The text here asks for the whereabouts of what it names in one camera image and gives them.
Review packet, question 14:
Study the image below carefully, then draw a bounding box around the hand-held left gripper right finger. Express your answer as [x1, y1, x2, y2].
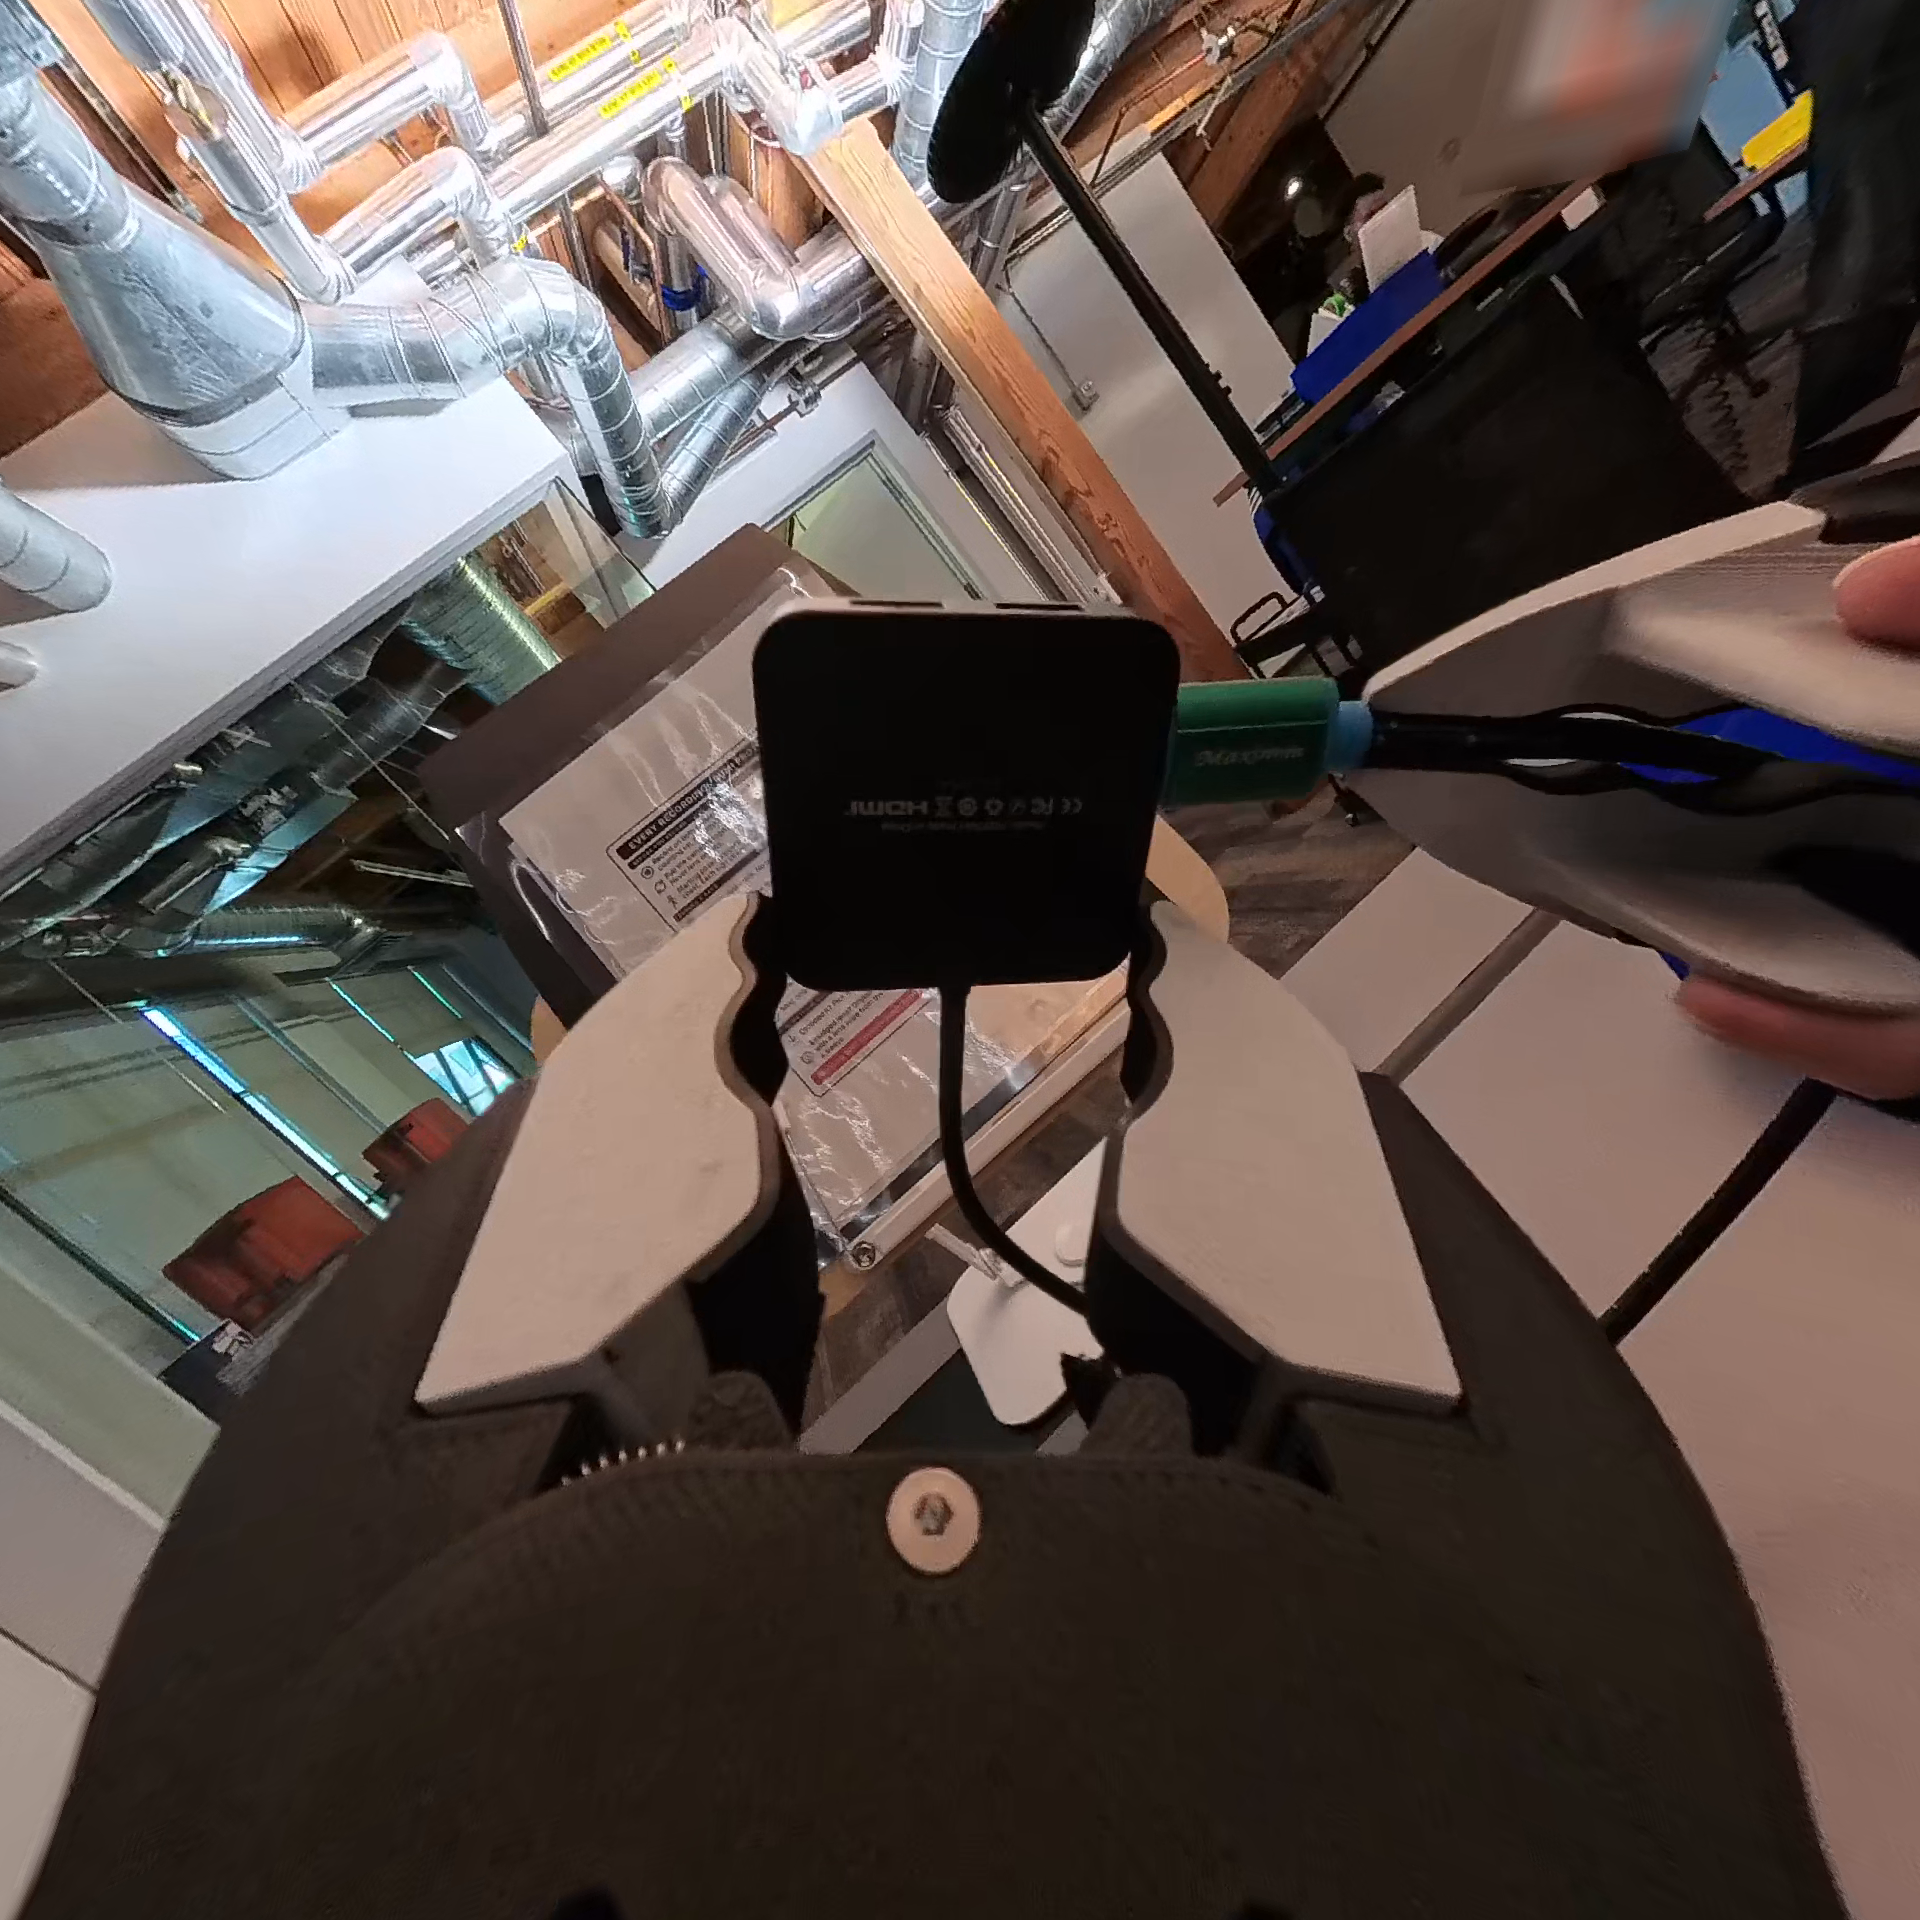
[1084, 901, 1467, 1444]

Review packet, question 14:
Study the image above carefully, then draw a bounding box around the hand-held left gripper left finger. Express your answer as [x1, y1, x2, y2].
[412, 891, 828, 1422]

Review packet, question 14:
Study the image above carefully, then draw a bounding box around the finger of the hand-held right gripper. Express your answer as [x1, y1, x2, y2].
[1358, 502, 1920, 753]
[1371, 742, 1920, 1014]

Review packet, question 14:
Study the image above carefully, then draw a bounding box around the black HDMI adapter box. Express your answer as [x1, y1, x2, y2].
[750, 597, 1182, 1327]

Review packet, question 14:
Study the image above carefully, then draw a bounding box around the red armchair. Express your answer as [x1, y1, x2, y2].
[358, 1099, 470, 1186]
[165, 1178, 367, 1327]

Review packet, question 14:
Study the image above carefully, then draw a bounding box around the black draped table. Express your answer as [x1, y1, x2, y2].
[1216, 171, 1787, 676]

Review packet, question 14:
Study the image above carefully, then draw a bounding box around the blue plastic bin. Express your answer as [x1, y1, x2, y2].
[1288, 247, 1444, 405]

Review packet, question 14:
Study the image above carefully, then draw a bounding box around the white box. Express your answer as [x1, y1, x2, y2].
[1358, 180, 1444, 295]

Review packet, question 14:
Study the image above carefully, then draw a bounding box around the black pole stand with disc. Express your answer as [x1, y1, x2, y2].
[920, 0, 1307, 495]

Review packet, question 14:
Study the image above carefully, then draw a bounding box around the cluster of silver ceiling pipes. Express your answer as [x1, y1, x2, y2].
[0, 0, 1119, 548]

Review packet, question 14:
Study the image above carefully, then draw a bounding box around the white rounded base plate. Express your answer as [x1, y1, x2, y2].
[944, 1170, 1119, 1426]

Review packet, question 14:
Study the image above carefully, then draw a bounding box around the spiral round metal duct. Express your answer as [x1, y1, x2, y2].
[556, 300, 683, 543]

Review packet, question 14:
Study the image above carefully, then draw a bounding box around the silver insulated large duct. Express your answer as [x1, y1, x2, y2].
[0, 141, 355, 485]

